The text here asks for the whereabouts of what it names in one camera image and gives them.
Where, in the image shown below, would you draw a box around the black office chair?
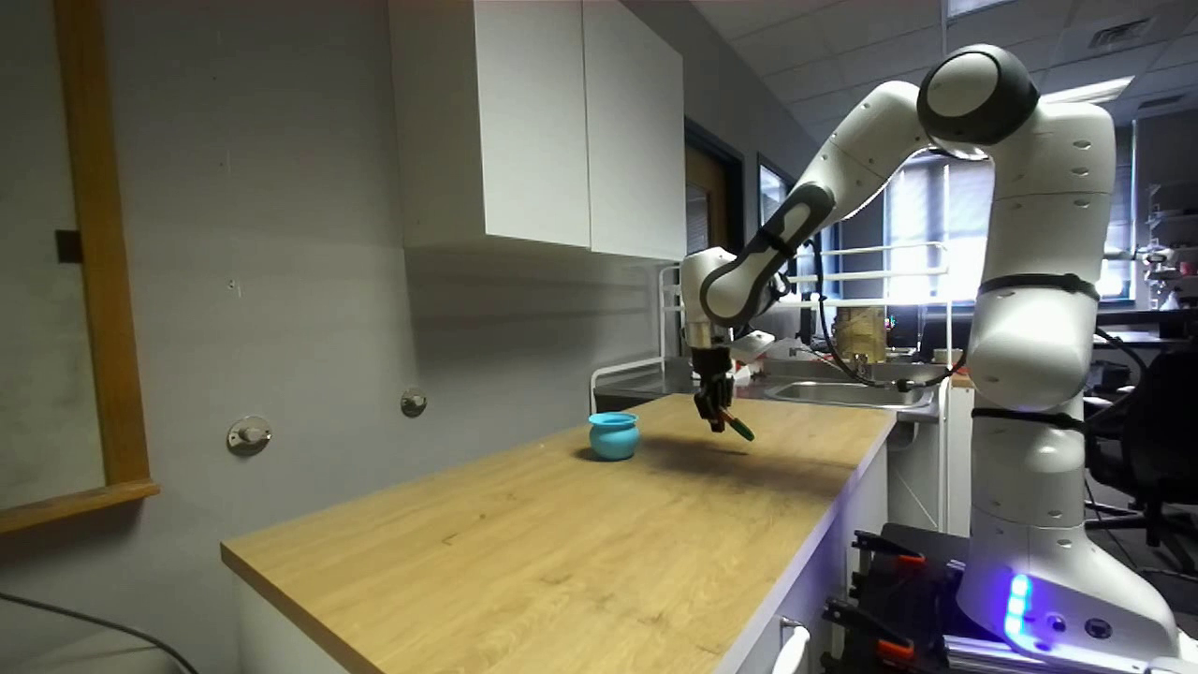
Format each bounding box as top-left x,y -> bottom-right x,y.
1081,325 -> 1198,581

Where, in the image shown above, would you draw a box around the large round wall knob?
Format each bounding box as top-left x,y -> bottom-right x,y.
224,412 -> 273,462

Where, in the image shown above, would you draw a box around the brown object behind sink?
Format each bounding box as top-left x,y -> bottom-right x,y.
831,308 -> 889,373

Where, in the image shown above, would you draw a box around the black clamps with orange tips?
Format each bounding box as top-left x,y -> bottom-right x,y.
818,528 -> 967,674

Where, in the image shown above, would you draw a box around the white metal railing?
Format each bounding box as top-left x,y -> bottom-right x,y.
796,239 -> 959,318

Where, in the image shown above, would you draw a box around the wooden board frame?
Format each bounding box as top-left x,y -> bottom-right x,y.
0,0 -> 159,543

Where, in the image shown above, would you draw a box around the small blue vase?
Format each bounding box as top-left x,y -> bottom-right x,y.
585,407 -> 645,463

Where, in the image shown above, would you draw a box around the ceiling light panel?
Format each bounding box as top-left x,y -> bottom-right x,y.
1040,71 -> 1139,109

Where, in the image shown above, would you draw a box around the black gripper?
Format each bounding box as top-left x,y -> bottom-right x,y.
688,346 -> 742,439

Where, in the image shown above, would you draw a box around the white wall cabinet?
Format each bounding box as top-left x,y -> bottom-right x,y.
384,0 -> 688,263

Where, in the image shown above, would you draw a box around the black floor cable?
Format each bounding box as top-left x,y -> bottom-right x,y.
0,588 -> 203,674

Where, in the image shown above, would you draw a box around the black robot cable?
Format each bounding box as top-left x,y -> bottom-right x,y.
813,235 -> 967,392

